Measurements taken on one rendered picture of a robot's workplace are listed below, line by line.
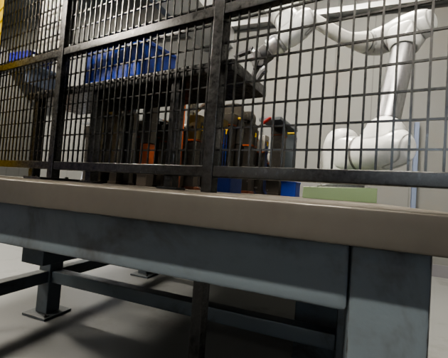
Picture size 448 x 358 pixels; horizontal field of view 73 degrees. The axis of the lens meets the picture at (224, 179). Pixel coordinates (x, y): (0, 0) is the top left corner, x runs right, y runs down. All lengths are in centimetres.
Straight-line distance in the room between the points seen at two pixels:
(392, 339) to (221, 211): 23
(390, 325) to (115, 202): 36
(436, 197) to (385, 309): 338
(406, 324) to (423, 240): 10
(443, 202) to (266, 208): 347
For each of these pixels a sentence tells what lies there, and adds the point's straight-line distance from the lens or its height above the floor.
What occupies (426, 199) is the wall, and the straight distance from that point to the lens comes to 373.
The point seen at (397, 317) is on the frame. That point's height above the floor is 59.
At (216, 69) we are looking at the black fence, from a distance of 76.
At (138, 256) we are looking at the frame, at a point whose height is 60.
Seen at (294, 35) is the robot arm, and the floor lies 134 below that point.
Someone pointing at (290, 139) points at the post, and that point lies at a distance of 223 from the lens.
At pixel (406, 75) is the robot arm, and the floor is 125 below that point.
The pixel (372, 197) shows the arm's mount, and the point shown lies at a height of 72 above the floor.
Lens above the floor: 71
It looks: 2 degrees up
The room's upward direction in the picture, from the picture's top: 4 degrees clockwise
